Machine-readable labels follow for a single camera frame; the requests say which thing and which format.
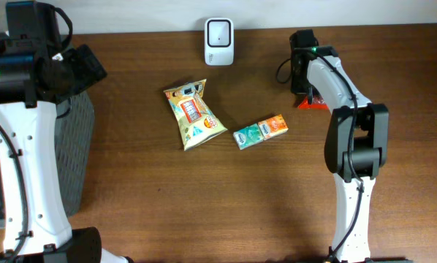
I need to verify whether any red Hacks candy bag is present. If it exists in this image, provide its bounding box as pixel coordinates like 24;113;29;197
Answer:
297;95;328;110

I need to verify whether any orange tissue pack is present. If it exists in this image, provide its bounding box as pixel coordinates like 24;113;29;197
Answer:
258;114;289;140

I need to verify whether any teal tissue pack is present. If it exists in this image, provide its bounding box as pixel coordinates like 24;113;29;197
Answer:
233;123;264;150

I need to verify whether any yellow snack bag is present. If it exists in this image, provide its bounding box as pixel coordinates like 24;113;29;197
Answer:
164;79;227;151

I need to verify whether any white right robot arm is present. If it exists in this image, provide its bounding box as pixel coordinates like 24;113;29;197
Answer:
289;29;389;262

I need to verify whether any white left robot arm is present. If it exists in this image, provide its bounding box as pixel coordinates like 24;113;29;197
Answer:
0;1;124;263

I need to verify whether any grey plastic basket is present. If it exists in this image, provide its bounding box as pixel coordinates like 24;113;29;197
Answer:
0;92;95;229

